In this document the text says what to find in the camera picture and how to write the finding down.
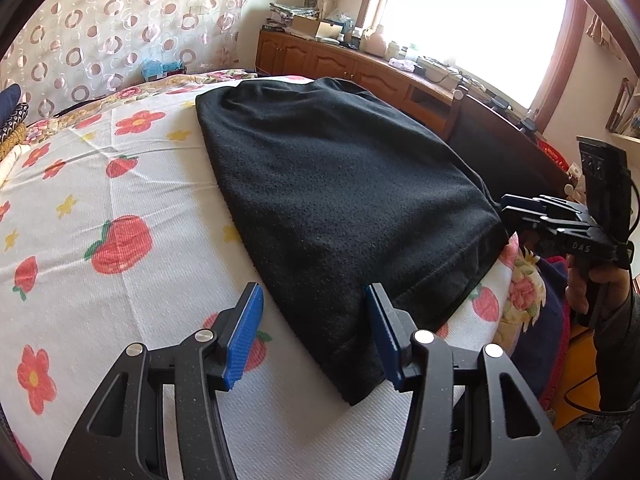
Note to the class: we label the window with wooden frame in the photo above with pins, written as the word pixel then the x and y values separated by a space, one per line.
pixel 523 49

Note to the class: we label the white plastic jug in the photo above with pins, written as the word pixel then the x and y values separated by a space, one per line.
pixel 374 42

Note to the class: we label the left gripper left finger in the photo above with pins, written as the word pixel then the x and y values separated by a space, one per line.
pixel 120 433

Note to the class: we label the white floral bed sheet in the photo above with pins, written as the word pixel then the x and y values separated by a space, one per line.
pixel 283 419

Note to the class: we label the patterned yellow folded garment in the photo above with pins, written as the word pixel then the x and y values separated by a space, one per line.
pixel 13 131

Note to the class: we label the cardboard box on cabinet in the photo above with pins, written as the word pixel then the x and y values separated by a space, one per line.
pixel 310 27

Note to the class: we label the wooden side cabinet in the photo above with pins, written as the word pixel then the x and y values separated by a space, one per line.
pixel 280 54

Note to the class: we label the circle patterned sheer curtain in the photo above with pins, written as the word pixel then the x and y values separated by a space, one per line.
pixel 59 53

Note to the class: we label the black printed t-shirt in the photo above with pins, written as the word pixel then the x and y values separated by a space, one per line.
pixel 331 190

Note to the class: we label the navy folded garment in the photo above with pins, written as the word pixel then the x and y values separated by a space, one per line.
pixel 9 98

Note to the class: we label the blue tissue pack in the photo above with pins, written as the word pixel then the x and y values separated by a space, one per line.
pixel 152 70

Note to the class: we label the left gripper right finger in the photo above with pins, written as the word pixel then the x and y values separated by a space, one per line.
pixel 469 407

